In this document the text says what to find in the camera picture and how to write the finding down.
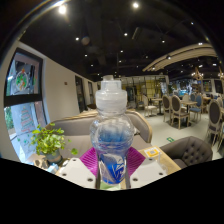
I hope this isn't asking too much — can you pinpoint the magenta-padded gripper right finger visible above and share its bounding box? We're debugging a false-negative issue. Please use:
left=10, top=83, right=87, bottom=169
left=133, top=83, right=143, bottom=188
left=125, top=146, right=168, bottom=190

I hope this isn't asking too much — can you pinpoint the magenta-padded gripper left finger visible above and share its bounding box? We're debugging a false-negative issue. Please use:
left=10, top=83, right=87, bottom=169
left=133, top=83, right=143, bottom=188
left=54, top=147, right=102, bottom=190

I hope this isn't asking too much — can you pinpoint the clear blue-labelled drink bottle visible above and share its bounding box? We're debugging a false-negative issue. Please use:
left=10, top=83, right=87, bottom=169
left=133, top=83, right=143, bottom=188
left=89, top=75, right=136, bottom=185

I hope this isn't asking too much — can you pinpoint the yellow square card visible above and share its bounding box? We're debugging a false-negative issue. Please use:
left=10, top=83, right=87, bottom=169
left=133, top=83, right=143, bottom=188
left=143, top=146, right=163, bottom=158

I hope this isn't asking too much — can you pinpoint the green potted plant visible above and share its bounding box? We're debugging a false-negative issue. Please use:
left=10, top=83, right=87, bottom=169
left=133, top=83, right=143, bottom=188
left=29, top=123, right=79, bottom=164

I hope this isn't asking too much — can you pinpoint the grey curved sofa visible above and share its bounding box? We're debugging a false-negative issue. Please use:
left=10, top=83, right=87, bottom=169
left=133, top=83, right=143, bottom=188
left=46, top=109, right=154, bottom=159

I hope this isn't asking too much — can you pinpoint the dark grey tufted armchair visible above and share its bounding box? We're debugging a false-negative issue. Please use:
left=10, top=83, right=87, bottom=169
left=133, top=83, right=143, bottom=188
left=159, top=135, right=214, bottom=169

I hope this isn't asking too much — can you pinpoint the group of dining chairs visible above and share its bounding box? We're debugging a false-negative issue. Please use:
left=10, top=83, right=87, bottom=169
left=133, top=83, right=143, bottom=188
left=133, top=91, right=224, bottom=151

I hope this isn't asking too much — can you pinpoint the decorated dark-framed window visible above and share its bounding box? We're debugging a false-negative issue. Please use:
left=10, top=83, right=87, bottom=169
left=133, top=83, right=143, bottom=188
left=3, top=47, right=48, bottom=158

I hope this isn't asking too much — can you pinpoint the group of ceiling lights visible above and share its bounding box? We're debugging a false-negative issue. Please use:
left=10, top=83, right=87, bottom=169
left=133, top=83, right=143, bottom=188
left=56, top=1, right=224, bottom=79

